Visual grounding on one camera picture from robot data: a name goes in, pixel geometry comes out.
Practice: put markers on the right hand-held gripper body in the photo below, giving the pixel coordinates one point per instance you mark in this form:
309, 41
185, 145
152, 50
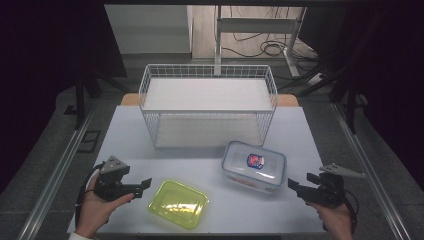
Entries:
328, 190

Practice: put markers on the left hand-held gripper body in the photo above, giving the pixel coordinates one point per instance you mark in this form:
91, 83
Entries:
111, 181

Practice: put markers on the yellow-green plastic tray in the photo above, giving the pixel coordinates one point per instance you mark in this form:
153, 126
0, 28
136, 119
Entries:
178, 204

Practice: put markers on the clear lidded food container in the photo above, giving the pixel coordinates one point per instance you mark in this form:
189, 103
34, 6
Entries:
254, 166

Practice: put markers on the person's right hand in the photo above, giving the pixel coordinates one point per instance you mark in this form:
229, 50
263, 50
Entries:
335, 220

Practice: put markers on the person's left hand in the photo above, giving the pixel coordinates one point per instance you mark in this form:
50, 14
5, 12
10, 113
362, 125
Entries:
96, 210

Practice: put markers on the black metal stand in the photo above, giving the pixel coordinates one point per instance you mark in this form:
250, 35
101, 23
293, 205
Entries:
80, 100
350, 110

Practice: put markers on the white power strip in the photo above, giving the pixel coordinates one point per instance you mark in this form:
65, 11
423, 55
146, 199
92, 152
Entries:
315, 79

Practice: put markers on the white cabinet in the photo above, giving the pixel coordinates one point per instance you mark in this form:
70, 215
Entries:
150, 28

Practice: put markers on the metal floor rail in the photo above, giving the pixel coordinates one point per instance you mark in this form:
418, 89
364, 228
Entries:
366, 170
55, 173

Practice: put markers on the white metal desk frame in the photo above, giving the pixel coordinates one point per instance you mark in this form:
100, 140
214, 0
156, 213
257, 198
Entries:
256, 26

